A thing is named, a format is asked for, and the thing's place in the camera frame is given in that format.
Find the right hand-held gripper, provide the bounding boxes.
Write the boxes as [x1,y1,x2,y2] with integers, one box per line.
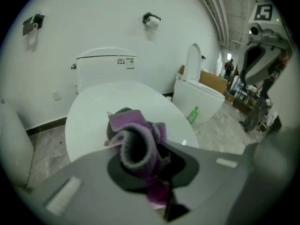
[238,3,290,86]

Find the white toilet lid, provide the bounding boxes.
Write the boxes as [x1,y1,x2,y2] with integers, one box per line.
[65,81,200,163]

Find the nearly empty toilet paper roll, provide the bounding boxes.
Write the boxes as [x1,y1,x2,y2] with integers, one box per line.
[25,23,38,52]

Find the green bottle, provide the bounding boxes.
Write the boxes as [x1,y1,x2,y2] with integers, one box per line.
[187,105,200,124]

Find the white tankless toilet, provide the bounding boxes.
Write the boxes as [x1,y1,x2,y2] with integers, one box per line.
[172,43,226,124]

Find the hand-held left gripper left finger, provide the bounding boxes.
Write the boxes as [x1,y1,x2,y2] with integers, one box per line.
[107,149,148,193]

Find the white egg-shaped toilet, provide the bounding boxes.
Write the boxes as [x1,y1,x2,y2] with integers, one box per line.
[0,98,36,188]

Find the plain cardboard box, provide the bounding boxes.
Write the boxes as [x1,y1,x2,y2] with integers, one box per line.
[179,65,228,95]

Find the white toilet with tank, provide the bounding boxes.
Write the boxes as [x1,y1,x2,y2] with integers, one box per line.
[71,46,138,96]

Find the cluttered equipment rack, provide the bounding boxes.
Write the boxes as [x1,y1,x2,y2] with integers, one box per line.
[228,74,282,133]

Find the white ceiling pipes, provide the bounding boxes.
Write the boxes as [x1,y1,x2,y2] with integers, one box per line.
[191,0,230,48]

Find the full toilet paper roll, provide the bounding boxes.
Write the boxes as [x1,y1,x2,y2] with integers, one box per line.
[145,16,160,30]

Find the purple and grey cleaning cloth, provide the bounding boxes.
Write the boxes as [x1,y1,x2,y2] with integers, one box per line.
[104,107,173,207]

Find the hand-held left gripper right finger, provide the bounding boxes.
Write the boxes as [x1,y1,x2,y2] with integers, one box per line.
[161,141,200,221]

